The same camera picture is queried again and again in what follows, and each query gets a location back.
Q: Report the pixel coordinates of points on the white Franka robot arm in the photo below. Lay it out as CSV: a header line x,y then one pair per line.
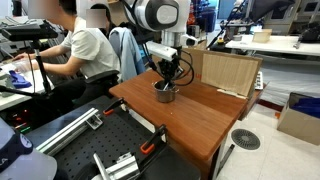
x,y
150,13

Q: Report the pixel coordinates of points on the open cardboard box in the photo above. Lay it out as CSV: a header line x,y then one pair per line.
x,y
296,128

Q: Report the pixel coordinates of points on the black box red lights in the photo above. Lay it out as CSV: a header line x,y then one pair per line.
x,y
20,121

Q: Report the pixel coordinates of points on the white desk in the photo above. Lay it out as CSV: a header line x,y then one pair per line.
x,y
13,98

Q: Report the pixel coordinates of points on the aluminium extrusion rail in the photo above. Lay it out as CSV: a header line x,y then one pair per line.
x,y
123,168
66,131

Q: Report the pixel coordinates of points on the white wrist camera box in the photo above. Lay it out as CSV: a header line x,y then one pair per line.
x,y
161,50

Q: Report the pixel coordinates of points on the small steel pot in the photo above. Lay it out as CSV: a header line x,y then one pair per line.
x,y
165,96

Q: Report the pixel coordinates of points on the blue cloth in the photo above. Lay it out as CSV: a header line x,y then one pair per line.
x,y
18,80

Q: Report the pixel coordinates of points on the black desk leg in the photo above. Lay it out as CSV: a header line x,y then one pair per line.
x,y
226,160

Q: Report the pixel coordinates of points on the small wooden box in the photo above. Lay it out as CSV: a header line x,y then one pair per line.
x,y
262,35

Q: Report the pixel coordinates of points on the white work table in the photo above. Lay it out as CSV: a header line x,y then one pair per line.
x,y
276,45

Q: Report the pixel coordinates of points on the light corrugated panel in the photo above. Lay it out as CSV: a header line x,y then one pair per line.
x,y
230,73

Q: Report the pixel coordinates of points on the light blue jacket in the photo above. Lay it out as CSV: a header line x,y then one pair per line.
x,y
128,53

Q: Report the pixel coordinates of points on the person with dark hair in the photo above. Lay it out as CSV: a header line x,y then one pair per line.
x,y
110,20

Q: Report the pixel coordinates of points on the black stereo camera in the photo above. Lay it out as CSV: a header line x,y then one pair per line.
x,y
30,31

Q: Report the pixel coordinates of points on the round floor drain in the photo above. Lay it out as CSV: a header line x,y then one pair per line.
x,y
245,139

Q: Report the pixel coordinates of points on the seated person white shirt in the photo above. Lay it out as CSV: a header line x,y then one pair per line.
x,y
90,46

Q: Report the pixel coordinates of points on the blue bag in box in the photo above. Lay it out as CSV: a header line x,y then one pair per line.
x,y
308,106

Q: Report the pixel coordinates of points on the black camera tripod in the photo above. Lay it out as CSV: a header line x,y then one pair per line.
x,y
42,71

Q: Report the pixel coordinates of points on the black perforated breadboard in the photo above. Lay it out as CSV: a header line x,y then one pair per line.
x,y
106,140

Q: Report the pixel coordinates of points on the brown cardboard sheet red print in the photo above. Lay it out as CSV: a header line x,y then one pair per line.
x,y
195,63

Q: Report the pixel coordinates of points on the black office chair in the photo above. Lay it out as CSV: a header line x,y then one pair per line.
x,y
100,76

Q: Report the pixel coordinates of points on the white Franka robot base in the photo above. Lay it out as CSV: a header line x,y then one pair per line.
x,y
16,146

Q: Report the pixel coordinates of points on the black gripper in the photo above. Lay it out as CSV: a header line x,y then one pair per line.
x,y
170,66

